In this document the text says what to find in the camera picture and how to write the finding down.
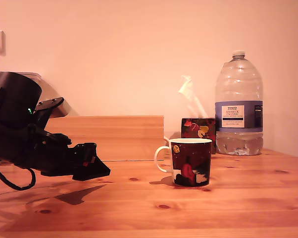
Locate dark picture-print mug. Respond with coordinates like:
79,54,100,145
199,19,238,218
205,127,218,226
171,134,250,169
153,138,213,187

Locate floral tissue box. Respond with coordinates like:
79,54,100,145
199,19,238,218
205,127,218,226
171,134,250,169
181,117,217,155

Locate white tissue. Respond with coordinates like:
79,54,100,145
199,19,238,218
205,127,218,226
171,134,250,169
178,74,209,119

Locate large clear water bottle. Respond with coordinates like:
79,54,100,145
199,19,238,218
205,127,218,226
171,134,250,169
214,50,264,156

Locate black cable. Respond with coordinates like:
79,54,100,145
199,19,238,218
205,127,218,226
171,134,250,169
0,158,37,191

